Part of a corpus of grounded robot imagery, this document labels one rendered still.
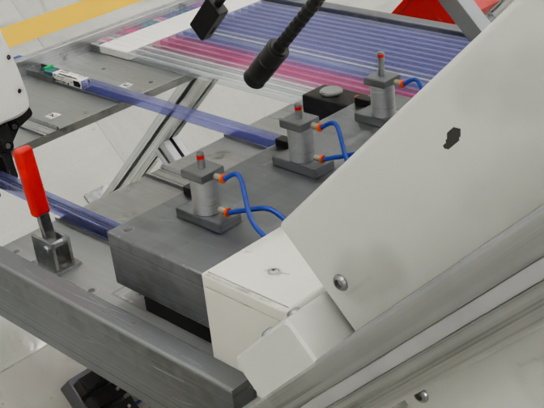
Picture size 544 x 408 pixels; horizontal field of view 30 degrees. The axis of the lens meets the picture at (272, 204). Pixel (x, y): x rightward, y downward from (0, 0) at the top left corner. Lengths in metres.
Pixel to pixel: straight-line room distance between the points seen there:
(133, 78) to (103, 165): 0.92
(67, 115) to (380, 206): 0.76
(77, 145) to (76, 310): 1.41
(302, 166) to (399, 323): 0.38
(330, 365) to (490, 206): 0.13
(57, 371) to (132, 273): 0.53
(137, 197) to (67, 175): 1.18
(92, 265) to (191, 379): 0.20
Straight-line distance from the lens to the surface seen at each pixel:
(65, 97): 1.26
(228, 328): 0.69
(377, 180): 0.48
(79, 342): 0.83
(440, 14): 1.74
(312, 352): 0.54
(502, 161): 0.43
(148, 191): 0.99
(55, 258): 0.87
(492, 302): 0.44
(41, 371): 1.30
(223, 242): 0.76
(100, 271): 0.87
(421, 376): 0.49
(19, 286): 0.88
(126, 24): 1.45
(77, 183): 2.16
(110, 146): 2.23
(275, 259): 0.69
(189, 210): 0.79
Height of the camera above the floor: 1.82
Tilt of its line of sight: 51 degrees down
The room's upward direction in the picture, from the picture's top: 45 degrees clockwise
